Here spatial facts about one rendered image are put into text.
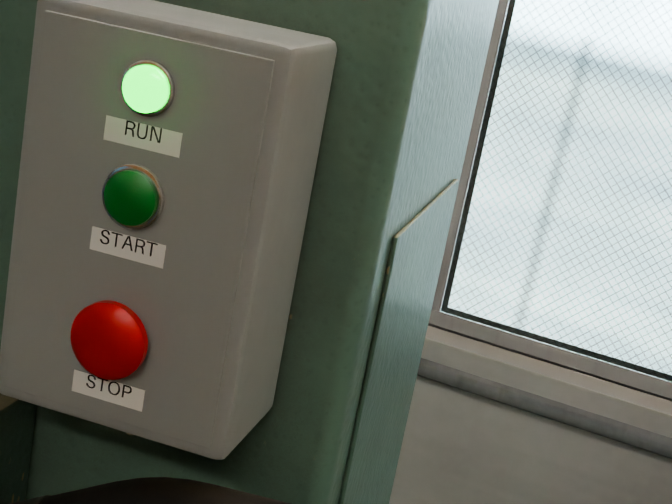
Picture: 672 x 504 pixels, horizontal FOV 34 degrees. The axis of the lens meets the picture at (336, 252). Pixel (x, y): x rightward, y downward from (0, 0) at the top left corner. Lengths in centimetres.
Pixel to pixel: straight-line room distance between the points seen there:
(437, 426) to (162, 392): 163
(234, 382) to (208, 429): 2
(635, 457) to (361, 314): 154
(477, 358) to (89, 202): 160
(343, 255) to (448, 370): 155
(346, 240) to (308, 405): 7
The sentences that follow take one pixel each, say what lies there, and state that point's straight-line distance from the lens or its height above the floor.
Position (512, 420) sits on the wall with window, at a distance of 200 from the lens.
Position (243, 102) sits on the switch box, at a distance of 39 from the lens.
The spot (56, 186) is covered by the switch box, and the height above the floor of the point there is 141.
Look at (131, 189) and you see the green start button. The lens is 40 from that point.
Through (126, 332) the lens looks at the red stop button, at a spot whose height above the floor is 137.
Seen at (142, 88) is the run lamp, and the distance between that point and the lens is 40.
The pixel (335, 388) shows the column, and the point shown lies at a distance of 47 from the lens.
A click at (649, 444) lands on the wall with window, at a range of 195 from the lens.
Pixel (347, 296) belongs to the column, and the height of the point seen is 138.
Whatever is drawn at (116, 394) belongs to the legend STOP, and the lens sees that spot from 44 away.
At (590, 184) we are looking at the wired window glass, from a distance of 195.
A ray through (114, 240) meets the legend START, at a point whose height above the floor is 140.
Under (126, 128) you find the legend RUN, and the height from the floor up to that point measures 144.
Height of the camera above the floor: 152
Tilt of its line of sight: 16 degrees down
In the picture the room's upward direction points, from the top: 11 degrees clockwise
